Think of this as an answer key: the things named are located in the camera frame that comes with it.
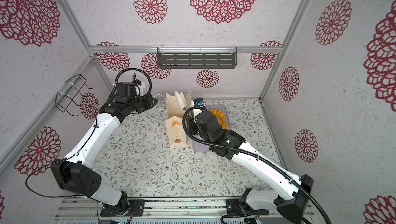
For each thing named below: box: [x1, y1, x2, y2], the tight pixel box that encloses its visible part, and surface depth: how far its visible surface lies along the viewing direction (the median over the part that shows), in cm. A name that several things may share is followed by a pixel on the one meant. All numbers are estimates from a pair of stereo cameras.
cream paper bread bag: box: [165, 91, 192, 148], surface depth 88 cm
